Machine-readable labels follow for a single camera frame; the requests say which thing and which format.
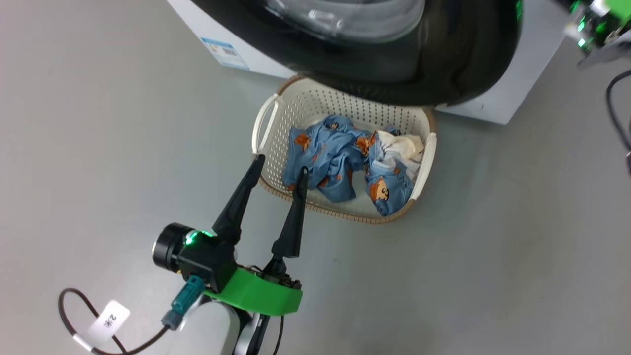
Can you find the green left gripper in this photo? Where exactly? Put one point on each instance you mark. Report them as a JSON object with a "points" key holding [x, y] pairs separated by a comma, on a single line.
{"points": [[261, 296]]}

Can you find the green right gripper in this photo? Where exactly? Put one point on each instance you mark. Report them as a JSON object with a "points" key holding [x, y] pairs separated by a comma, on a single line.
{"points": [[599, 24]]}

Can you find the blue bear-print garment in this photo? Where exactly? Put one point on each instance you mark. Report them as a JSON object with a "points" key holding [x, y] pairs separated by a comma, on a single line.
{"points": [[325, 153]]}

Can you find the blue bear garment white lining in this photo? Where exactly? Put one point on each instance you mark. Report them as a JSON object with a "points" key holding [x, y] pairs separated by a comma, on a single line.
{"points": [[389, 192]]}

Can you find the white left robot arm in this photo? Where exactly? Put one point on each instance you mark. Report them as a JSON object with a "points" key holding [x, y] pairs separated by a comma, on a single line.
{"points": [[212, 330]]}

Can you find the white front-load washing machine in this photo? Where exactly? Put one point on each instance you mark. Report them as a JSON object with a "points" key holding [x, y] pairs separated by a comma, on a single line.
{"points": [[522, 74]]}

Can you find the cream perforated laundry basket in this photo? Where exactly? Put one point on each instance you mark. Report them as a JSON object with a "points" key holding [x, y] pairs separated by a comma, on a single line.
{"points": [[305, 106]]}

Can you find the blue white energy label sticker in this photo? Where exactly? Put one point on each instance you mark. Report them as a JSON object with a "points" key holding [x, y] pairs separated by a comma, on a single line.
{"points": [[224, 53]]}

